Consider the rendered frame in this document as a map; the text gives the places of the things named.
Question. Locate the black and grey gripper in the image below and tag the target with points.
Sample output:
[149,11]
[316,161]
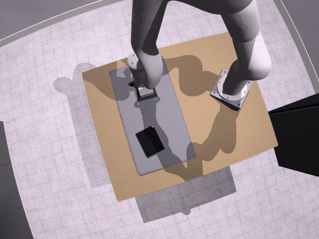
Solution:
[135,84]

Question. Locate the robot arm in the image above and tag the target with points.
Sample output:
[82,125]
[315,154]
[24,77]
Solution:
[242,22]

